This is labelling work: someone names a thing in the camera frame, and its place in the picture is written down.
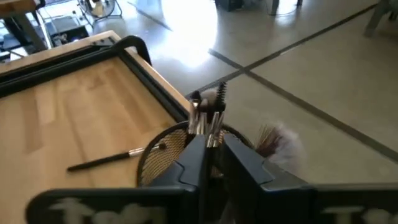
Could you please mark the black mesh pen cup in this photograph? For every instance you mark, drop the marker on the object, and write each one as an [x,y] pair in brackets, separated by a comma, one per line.
[161,161]

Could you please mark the wooden side table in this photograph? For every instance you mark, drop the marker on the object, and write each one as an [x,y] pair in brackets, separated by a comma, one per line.
[15,4]

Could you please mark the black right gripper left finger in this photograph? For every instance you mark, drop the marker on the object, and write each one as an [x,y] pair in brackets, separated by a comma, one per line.
[186,180]

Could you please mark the black metal table frame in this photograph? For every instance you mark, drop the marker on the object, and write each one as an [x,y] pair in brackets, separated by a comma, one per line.
[149,81]

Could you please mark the black frame hook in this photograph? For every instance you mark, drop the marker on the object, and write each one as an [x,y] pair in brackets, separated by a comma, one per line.
[136,42]

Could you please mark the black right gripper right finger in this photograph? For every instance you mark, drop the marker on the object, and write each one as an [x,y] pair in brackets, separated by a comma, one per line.
[248,180]

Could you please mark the large fluffy makeup brush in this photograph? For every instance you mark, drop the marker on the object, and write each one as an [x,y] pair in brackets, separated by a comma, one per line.
[273,143]

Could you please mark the black floor case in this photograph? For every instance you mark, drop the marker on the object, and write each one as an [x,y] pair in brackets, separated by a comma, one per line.
[68,32]

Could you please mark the floor fan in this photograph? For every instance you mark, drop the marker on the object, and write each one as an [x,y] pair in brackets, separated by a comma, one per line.
[99,9]

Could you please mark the black computer tower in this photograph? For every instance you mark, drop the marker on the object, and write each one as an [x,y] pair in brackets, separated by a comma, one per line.
[228,3]

